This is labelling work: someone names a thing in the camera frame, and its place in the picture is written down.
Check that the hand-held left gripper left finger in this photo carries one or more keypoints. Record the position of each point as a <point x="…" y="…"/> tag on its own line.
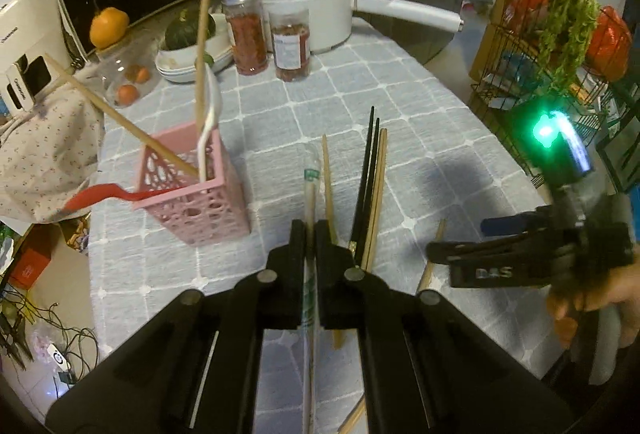
<point x="295" y="264"/>

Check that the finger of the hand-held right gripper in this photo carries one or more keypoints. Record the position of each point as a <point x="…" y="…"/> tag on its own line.
<point x="505" y="225"/>
<point x="442" y="251"/>

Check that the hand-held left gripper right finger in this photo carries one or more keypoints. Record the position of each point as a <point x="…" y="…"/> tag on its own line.
<point x="325" y="264"/>

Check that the paper-wrapped chopsticks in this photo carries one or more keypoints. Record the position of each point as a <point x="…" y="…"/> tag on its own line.
<point x="310" y="194"/>

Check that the pink perforated plastic basket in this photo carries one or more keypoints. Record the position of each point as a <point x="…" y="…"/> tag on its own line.
<point x="210" y="209"/>

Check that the white plastic spoon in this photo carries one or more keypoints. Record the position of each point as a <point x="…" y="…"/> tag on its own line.
<point x="216" y="109"/>

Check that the red plastic spoon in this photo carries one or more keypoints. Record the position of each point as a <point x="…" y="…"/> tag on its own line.
<point x="95" y="194"/>

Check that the person's right hand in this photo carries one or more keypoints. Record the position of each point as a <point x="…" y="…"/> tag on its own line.
<point x="625" y="289"/>

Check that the green leafy bundle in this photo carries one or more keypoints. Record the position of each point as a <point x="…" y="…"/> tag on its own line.
<point x="570" y="24"/>

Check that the white label spice jar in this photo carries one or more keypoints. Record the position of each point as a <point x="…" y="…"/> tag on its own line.
<point x="290" y="49"/>

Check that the printed cardboard box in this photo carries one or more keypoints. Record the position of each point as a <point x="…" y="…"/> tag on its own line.
<point x="75" y="236"/>

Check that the small green fruit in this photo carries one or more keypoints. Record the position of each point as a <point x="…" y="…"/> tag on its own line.
<point x="207" y="60"/>

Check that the red spice jar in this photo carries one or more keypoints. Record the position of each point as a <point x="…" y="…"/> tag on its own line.
<point x="246" y="39"/>

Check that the stack of white bowls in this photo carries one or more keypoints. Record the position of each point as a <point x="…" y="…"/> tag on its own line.
<point x="175" y="67"/>

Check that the small tangerine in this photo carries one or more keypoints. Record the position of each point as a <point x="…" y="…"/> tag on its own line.
<point x="127" y="94"/>
<point x="139" y="74"/>

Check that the green pumpkin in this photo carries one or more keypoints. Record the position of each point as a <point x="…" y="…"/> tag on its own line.
<point x="182" y="32"/>

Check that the red box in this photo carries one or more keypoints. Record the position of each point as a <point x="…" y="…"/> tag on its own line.
<point x="30" y="266"/>

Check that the clear glass jar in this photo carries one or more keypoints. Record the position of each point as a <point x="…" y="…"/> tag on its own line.
<point x="120" y="64"/>

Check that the floral tablecloth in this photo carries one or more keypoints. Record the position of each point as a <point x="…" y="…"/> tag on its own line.
<point x="45" y="149"/>

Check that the large orange citrus fruit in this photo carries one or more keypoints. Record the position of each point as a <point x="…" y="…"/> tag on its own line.
<point x="109" y="27"/>

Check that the white air fryer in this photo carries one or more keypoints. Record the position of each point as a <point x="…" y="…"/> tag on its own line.
<point x="30" y="24"/>

